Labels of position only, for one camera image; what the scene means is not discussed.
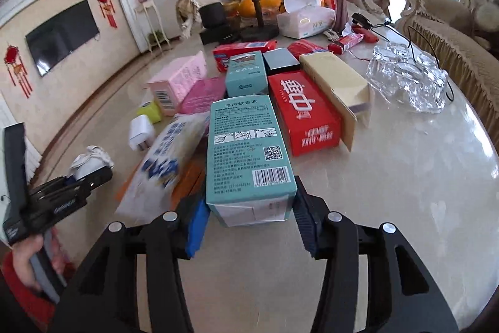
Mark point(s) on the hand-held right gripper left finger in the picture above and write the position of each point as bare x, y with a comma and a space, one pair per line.
197, 225

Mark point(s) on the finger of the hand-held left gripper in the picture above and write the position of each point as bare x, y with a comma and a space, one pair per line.
91, 179

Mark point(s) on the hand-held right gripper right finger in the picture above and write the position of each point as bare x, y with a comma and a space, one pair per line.
308, 223

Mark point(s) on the large teal box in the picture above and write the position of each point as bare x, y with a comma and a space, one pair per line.
245, 145

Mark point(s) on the red box with white picture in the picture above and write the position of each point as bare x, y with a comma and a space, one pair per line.
241, 49

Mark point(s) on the person's left hand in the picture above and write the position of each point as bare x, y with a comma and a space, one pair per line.
25, 259

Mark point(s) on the blue and white plastic packet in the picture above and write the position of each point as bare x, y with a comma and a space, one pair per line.
163, 157

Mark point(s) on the small yellow-green box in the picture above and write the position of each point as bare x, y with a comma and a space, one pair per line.
150, 112

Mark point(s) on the red carton box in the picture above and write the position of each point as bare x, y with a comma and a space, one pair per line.
300, 110

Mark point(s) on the pale pink box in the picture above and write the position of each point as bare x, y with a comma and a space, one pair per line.
175, 81

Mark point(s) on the magenta box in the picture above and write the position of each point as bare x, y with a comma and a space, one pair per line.
202, 95

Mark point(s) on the red knot decoration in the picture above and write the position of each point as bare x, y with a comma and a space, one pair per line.
17, 67
107, 5

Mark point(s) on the cream long box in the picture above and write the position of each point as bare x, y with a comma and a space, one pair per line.
335, 79

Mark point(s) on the small teal box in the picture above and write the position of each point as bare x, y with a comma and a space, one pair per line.
245, 79

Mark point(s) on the small green plant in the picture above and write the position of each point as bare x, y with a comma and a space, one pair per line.
158, 36

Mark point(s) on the black square box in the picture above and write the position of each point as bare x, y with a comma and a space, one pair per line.
280, 60

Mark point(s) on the white side table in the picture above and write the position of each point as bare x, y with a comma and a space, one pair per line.
152, 17

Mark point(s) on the clear glass ashtray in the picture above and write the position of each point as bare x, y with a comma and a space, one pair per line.
405, 79

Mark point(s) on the red crumpled packet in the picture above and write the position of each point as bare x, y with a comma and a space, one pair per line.
306, 46

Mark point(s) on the red and white small box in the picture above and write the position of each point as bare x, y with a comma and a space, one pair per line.
347, 42

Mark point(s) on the black small device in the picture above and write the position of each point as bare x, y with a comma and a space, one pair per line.
216, 35

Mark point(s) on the white tissue pack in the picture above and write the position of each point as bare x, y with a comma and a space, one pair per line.
304, 23

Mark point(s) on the black power adapter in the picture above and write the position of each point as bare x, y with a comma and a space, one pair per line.
360, 21

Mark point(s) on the large orange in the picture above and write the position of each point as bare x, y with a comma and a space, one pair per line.
245, 8

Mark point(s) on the long beige sofa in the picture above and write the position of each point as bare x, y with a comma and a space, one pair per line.
448, 36

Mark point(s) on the brown square cushion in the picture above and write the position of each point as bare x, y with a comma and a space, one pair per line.
487, 24

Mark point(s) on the wall television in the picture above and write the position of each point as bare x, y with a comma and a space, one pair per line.
62, 36

